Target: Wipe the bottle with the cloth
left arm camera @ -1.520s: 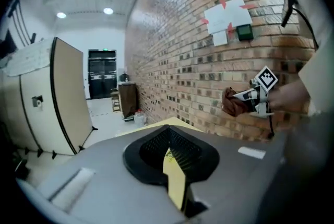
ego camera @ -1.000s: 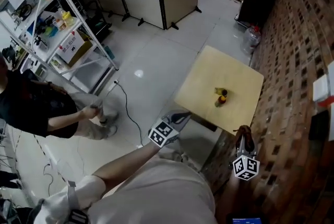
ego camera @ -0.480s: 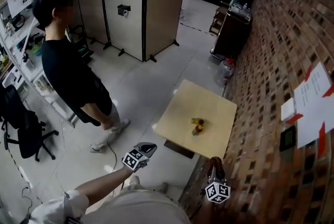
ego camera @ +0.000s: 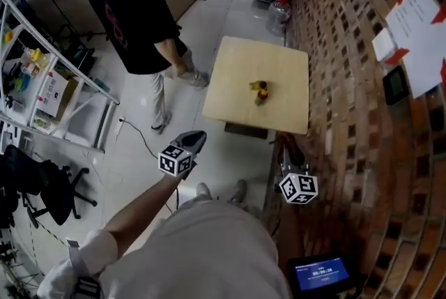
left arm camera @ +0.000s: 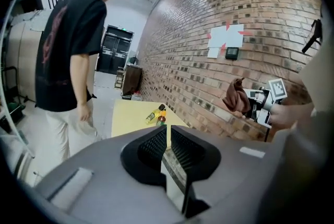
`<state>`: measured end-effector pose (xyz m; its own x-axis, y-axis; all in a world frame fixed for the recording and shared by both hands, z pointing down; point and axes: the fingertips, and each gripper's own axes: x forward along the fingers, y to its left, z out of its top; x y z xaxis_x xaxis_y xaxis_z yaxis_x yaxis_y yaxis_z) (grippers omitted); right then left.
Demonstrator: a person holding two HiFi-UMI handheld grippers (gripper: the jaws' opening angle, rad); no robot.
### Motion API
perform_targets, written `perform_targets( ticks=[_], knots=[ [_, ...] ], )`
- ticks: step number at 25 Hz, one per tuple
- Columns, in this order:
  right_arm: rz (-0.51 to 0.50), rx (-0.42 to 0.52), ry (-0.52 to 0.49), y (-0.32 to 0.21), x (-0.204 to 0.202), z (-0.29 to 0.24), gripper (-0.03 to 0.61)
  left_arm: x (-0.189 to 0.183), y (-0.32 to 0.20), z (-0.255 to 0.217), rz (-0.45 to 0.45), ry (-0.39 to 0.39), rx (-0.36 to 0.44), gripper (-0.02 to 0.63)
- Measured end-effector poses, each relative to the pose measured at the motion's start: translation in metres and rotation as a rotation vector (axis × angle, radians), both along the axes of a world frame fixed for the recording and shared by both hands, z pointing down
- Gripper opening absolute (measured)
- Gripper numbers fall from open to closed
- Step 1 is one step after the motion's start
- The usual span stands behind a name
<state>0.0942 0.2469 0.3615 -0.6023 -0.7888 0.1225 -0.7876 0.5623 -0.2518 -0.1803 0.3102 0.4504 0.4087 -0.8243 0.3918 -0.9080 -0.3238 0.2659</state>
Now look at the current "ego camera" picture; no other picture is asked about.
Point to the white metal shelf rack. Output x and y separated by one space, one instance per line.
87 81

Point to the person's left forearm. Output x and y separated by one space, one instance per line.
143 208

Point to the person's white shirt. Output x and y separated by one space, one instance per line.
202 252

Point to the large white paper sheet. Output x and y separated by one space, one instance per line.
416 32

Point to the large clear water jug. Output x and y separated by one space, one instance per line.
278 15

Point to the cardboard box with white sign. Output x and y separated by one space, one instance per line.
55 95

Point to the small white paper sheet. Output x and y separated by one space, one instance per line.
384 44

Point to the black office chair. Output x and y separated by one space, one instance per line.
45 182

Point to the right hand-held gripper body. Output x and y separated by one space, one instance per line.
299 189

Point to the person's left grey shoe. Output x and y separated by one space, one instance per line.
203 191

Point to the black wall device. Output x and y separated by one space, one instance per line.
396 85

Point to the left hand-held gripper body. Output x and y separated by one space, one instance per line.
184 146

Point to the yellow plastic toy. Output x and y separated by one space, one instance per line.
36 55

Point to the person's grey shoe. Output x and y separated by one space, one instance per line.
239 190
203 191

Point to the black tablet with blue screen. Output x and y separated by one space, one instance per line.
320 274

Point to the small bottle with red cap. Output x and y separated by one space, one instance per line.
262 97

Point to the person's right grey shoe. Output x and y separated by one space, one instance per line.
239 190

